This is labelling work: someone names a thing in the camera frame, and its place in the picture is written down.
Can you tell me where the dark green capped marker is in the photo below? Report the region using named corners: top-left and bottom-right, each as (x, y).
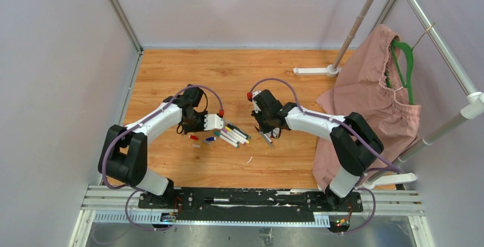
top-left (218, 131), bottom-right (240, 147)

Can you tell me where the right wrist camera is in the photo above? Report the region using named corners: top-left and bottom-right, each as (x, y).
top-left (247, 90), bottom-right (261, 113)

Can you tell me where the teal capped white marker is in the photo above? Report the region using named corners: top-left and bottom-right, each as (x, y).
top-left (214, 131), bottom-right (239, 148)

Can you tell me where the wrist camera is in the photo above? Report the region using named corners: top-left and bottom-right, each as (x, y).
top-left (247, 90), bottom-right (261, 113)
top-left (203, 113), bottom-right (225, 131)

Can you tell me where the houndstooth patterned pen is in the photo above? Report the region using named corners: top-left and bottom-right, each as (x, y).
top-left (254, 126), bottom-right (273, 147)

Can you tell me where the green clothes hanger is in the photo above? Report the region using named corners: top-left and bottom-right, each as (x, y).
top-left (385, 39), bottom-right (416, 106)

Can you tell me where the pink capped white marker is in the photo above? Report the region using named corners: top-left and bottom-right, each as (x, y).
top-left (222, 128), bottom-right (246, 145)

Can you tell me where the metal clothes rack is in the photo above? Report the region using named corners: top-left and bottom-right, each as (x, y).
top-left (293, 0), bottom-right (483, 188)

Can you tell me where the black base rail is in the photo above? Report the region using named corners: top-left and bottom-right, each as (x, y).
top-left (138, 187), bottom-right (363, 222)

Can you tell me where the pink cloth garment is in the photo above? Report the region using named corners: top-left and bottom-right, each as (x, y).
top-left (312, 24), bottom-right (422, 191)

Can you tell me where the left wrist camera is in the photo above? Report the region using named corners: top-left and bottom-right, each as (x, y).
top-left (203, 113), bottom-right (225, 131)

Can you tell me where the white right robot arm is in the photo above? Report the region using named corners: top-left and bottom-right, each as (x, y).
top-left (247, 90), bottom-right (384, 212)

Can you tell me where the black capped white marker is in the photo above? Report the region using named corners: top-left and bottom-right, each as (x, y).
top-left (227, 123), bottom-right (251, 139)

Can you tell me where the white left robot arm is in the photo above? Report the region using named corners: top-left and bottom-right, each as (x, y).
top-left (98, 84), bottom-right (208, 209)

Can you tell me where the yellow capped white marker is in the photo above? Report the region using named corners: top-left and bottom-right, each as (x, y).
top-left (225, 126), bottom-right (249, 144)

